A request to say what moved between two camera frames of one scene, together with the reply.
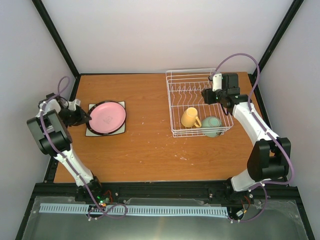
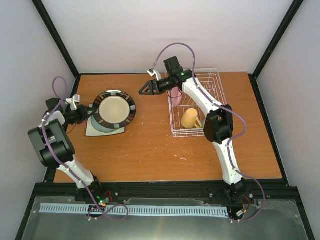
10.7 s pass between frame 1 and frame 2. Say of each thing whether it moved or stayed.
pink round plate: moved
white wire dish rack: stayed
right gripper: moved
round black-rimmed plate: moved
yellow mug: stayed
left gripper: stayed
